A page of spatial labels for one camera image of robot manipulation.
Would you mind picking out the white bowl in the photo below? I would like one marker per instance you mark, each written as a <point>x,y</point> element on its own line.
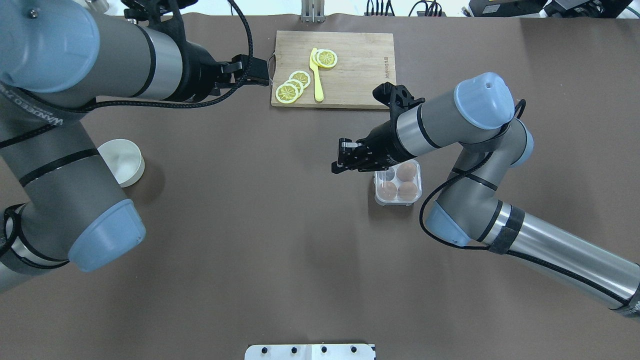
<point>124,160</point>

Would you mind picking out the lemon slice by knife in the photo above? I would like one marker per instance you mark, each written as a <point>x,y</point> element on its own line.
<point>324,58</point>

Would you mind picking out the yellow plastic knife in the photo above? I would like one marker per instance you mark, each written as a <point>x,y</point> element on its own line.
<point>317,84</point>

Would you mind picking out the clear plastic egg box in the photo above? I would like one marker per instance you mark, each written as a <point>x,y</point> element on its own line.
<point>389,175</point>

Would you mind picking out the black stand beside laptop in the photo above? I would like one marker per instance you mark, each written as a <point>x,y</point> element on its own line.
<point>601,9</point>

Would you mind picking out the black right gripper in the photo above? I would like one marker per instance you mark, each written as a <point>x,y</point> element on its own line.
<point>384,142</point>

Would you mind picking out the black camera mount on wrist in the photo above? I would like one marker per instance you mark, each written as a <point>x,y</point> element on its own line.
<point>397,98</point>

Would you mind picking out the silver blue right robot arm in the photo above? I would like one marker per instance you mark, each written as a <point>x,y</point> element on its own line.
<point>480,115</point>

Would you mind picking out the black laptop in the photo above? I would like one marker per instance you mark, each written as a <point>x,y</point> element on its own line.
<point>505,8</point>

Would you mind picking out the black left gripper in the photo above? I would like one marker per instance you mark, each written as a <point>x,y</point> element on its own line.
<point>200,70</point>

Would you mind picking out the aluminium frame post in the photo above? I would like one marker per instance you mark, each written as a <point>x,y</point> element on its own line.
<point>313,11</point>

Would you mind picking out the brown egg from bowl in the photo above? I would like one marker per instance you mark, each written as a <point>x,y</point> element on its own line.
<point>387,191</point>

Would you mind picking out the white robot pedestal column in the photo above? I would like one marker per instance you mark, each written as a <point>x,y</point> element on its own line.
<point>315,351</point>

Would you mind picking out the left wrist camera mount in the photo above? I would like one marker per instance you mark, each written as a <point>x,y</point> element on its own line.
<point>161,15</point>

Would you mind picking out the brown egg in box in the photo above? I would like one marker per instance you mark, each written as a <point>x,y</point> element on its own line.
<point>406,172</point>
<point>407,191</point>

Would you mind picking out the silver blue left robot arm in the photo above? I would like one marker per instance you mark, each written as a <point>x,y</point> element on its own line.
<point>60,61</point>

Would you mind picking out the wooden cutting board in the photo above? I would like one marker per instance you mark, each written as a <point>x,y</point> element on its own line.
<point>364,61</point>

